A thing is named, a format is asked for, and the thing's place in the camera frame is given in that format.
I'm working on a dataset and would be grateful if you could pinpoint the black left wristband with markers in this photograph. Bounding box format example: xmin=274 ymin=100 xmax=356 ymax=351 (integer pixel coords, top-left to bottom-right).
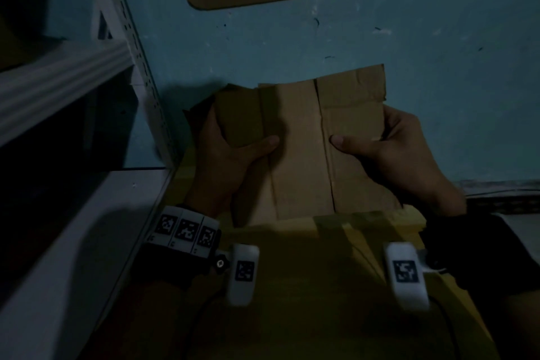
xmin=134 ymin=204 xmax=223 ymax=285

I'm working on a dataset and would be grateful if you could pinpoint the person's right forearm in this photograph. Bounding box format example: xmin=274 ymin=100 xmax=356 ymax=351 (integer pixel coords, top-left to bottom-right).
xmin=502 ymin=287 xmax=540 ymax=360

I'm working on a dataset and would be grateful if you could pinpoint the brown cardboard box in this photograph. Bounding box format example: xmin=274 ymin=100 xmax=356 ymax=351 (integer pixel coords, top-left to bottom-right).
xmin=182 ymin=83 xmax=221 ymax=150
xmin=212 ymin=63 xmax=402 ymax=228

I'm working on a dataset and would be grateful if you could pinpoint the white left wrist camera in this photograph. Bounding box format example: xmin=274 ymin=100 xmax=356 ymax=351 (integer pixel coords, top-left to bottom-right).
xmin=225 ymin=242 xmax=261 ymax=308

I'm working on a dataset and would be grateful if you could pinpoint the person's right hand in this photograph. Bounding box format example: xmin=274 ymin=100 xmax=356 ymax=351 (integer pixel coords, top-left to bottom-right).
xmin=328 ymin=104 xmax=468 ymax=218

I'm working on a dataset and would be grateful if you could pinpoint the person's left hand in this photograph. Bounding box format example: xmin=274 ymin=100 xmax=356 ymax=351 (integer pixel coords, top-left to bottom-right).
xmin=184 ymin=106 xmax=281 ymax=218

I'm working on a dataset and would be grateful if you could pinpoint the white metal shelf rack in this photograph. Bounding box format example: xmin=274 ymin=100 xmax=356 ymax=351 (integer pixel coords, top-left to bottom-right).
xmin=0 ymin=0 xmax=179 ymax=360

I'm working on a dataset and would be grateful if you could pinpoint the black patterned strip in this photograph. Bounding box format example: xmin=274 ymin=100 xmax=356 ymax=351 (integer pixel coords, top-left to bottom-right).
xmin=454 ymin=179 xmax=540 ymax=216

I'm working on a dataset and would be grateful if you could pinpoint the black camera cable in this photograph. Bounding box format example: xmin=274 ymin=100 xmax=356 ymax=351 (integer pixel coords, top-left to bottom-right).
xmin=429 ymin=296 xmax=466 ymax=360

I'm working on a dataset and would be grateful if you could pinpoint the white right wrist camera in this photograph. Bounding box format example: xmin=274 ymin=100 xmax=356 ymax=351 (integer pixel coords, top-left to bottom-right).
xmin=382 ymin=241 xmax=432 ymax=313

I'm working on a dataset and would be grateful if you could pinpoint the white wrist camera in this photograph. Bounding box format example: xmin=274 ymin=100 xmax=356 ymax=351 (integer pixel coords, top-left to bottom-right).
xmin=225 ymin=242 xmax=261 ymax=308
xmin=382 ymin=241 xmax=432 ymax=313

